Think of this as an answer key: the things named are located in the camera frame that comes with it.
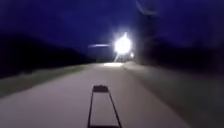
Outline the street lamp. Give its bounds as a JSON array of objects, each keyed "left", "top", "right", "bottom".
[{"left": 112, "top": 32, "right": 135, "bottom": 64}]

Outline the pale asphalt path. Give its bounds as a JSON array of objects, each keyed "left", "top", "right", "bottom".
[{"left": 0, "top": 62, "right": 192, "bottom": 128}]

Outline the grass verge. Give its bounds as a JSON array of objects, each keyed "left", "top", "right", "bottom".
[
  {"left": 0, "top": 63, "right": 98, "bottom": 100},
  {"left": 121, "top": 61, "right": 224, "bottom": 128}
]

